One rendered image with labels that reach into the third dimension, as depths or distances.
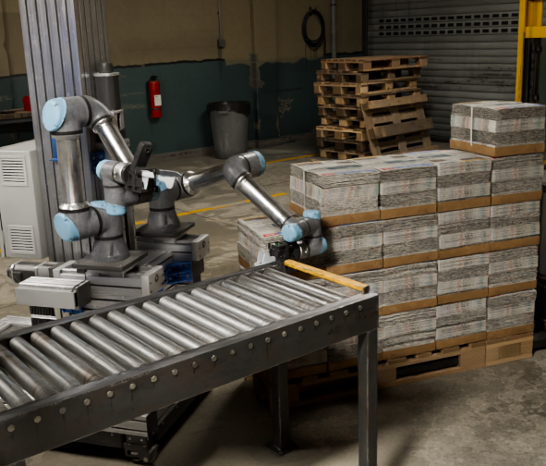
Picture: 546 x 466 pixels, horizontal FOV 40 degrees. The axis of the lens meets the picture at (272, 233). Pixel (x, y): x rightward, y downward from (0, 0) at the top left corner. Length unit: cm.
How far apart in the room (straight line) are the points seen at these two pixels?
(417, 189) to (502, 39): 749
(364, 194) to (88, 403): 177
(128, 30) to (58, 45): 705
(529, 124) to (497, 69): 717
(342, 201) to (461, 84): 808
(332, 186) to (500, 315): 118
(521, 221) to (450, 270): 44
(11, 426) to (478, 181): 245
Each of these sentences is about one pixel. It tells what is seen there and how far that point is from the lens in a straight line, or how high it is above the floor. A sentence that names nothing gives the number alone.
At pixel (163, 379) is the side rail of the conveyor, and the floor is 76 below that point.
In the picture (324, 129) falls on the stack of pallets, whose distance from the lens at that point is 1009.
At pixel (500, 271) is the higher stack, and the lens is 385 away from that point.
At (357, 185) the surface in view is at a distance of 334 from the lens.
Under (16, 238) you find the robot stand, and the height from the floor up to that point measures 85.
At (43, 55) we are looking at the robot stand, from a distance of 322.
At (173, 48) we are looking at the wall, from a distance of 1053.
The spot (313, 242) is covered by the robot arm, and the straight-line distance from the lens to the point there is 314.
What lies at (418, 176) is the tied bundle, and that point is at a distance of 347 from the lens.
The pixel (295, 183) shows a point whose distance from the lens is 355.
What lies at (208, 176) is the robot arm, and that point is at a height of 105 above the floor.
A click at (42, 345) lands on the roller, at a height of 79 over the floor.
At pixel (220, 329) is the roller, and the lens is 233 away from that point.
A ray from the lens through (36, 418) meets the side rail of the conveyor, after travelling 197.
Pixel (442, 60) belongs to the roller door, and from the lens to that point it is 1147.
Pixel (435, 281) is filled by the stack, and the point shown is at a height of 50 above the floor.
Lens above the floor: 167
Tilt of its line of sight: 15 degrees down
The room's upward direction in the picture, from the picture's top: 2 degrees counter-clockwise
